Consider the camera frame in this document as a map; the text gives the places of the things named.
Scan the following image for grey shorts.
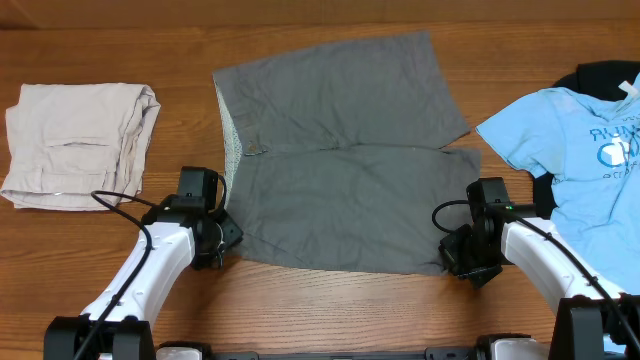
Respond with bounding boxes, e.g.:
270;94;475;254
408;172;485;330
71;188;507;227
213;32;481;276

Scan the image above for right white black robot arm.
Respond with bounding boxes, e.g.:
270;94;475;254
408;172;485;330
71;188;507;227
438;177;639;360

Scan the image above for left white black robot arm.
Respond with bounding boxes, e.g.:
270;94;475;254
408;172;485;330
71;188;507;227
43;166;243;360

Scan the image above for light blue printed t-shirt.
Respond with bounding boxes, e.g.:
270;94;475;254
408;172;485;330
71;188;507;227
476;78;639;295

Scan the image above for folded beige shorts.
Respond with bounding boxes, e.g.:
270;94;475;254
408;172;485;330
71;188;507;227
1;83;161;211

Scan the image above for black garment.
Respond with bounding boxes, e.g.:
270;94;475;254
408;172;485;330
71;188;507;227
533;60;639;219

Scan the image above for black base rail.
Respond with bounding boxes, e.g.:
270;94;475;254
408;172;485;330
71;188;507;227
157;333;551;360

